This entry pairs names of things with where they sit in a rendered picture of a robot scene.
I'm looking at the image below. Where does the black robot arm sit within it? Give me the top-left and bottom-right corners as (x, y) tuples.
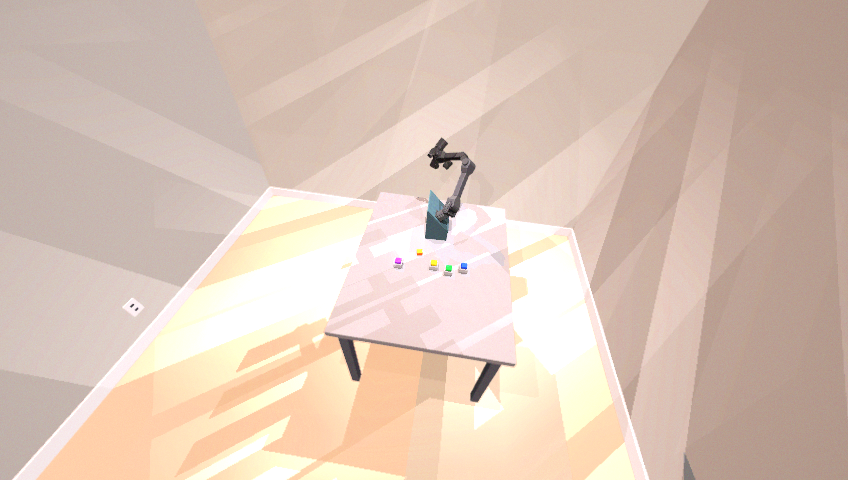
(427, 137), (476, 223)

